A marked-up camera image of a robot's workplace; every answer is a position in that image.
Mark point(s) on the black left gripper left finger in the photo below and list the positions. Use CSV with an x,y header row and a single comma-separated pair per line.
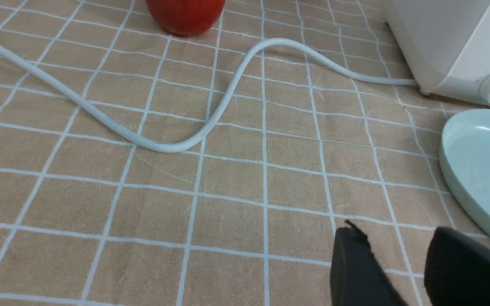
x,y
356,277

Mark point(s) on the beige checkered tablecloth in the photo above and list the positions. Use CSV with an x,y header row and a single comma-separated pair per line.
x,y
247,216

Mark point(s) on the light green plate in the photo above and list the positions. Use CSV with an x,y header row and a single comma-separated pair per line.
x,y
464,156

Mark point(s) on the red apple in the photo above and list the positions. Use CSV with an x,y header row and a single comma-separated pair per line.
x,y
185,18

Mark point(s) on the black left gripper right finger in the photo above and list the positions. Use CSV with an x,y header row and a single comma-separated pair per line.
x,y
457,270

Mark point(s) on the white toaster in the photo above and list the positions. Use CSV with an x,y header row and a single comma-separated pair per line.
x,y
446,44

